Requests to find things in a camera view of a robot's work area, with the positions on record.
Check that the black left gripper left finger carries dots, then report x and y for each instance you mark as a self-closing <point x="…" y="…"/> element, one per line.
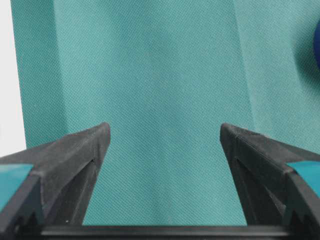
<point x="52" y="183"/>

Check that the blue tape roll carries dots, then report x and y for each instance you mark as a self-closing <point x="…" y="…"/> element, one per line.
<point x="316" y="44"/>

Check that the green table cloth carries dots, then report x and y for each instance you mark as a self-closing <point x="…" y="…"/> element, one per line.
<point x="165" y="74"/>

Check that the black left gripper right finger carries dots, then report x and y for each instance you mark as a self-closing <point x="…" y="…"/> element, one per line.
<point x="271" y="192"/>

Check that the white plastic case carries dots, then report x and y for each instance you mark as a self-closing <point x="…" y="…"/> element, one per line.
<point x="12" y="131"/>

